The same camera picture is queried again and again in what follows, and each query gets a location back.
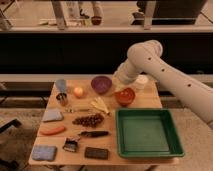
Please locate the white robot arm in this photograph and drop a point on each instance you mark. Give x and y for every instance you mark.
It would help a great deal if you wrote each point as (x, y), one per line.
(146, 57)

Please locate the green plastic tray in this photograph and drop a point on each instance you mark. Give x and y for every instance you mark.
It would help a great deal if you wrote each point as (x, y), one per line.
(147, 133)

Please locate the purple bowl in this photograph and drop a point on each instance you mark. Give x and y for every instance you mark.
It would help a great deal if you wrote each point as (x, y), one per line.
(101, 84)

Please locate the yellow banana bunch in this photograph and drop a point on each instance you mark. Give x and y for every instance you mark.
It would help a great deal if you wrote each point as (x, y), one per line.
(99, 104)

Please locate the peach apple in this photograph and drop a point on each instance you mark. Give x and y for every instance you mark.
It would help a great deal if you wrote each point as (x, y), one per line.
(78, 92)

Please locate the white cup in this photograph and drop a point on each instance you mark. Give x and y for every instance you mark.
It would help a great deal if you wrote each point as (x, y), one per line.
(141, 82)

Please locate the bunch of dark grapes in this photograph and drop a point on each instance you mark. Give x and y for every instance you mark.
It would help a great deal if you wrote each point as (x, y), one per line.
(89, 121)

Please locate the light blue cup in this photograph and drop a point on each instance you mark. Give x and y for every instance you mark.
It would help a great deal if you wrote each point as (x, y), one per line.
(61, 85)

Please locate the small metal cup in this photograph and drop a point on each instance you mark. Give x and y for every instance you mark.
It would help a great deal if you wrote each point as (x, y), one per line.
(62, 99)

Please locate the orange carrot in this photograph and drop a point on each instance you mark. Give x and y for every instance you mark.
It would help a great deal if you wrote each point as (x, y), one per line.
(53, 131)

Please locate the background dark red bowl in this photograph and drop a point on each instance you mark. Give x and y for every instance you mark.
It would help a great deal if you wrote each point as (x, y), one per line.
(96, 20)

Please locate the black rectangular block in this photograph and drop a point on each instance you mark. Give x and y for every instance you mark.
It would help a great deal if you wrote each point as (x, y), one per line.
(96, 153)

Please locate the black handled brush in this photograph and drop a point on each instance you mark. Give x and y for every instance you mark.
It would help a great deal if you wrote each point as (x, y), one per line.
(93, 133)

